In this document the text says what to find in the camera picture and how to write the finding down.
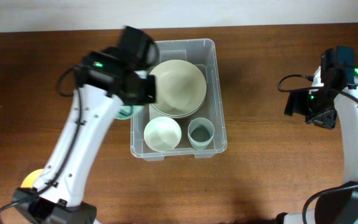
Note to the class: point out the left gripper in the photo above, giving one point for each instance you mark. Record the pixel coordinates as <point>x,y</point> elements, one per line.
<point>151,98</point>

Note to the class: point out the small teal bowl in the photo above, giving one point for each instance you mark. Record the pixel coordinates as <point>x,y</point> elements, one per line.
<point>127,112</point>

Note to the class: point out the cream white bowl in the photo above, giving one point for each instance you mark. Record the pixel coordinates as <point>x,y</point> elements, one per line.
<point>178,76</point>

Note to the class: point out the white small bowl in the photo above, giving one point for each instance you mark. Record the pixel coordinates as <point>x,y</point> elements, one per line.
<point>162,134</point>

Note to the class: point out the grey translucent cup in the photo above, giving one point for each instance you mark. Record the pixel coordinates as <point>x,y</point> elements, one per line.
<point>201,129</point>

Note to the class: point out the cream white cup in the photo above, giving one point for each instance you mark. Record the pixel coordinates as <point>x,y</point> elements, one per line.
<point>196,145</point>

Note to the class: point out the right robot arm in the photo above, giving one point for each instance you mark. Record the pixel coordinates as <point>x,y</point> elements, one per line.
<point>338,204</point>

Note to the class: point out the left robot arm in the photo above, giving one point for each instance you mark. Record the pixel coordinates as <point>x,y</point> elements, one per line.
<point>104,84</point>

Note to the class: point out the beige bowl in container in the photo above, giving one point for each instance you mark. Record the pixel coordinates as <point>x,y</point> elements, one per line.
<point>178,105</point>

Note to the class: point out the clear plastic storage container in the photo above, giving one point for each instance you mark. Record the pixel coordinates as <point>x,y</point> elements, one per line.
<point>188,117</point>

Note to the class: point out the yellow small bowl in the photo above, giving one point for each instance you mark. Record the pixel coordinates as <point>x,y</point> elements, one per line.
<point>31,178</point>

